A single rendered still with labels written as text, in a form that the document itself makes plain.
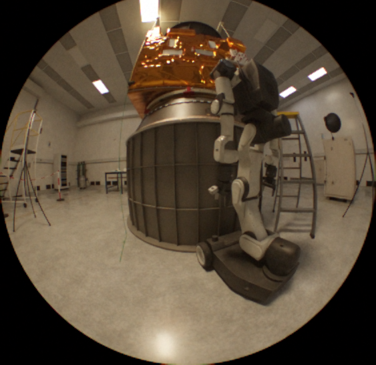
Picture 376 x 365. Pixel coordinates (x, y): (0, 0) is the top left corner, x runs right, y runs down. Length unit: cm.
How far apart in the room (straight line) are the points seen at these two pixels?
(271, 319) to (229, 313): 24
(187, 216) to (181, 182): 30
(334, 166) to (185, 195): 353
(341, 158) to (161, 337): 389
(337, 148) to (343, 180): 74
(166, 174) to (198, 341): 117
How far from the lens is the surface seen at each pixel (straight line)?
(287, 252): 68
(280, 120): 63
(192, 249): 115
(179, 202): 104
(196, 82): 174
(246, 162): 75
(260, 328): 79
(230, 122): 62
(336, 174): 370
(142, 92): 171
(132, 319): 80
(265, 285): 72
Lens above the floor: 71
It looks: 2 degrees down
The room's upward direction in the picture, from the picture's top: 1 degrees counter-clockwise
